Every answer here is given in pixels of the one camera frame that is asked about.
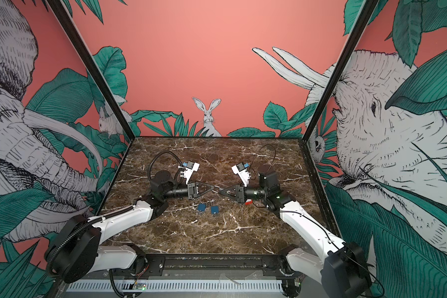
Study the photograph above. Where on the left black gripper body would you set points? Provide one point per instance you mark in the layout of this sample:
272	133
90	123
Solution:
191	193

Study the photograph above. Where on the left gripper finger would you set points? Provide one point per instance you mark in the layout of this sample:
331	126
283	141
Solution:
205	185
204	190

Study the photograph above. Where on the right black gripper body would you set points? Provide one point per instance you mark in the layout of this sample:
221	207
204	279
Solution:
243	194

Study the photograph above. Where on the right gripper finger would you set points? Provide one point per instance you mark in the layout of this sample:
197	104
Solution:
228	189
227	194

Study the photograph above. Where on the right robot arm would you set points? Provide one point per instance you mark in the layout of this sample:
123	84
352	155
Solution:
337	265

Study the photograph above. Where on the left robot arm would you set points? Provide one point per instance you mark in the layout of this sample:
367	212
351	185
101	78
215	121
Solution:
79	250

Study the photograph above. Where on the left blue padlock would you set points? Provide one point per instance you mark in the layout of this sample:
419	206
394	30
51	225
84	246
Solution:
201	208

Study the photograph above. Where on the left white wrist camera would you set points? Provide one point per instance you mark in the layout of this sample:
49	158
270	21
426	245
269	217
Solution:
186	170

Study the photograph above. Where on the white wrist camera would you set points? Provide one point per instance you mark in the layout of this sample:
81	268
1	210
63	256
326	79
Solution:
241	169
186	170

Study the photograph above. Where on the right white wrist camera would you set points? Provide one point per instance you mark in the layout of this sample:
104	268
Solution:
241	169

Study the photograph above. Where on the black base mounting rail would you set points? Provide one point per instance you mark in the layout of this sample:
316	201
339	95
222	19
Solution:
153	264

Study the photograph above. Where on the white slotted cable duct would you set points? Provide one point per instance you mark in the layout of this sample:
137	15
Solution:
178	285

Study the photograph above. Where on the left black frame post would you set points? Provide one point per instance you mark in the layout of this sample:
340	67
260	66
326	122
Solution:
61	13

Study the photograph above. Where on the black frame post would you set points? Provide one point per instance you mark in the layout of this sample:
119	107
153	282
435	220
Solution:
361	22
61	13

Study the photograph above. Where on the right black frame post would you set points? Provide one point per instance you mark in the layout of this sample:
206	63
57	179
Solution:
361	22

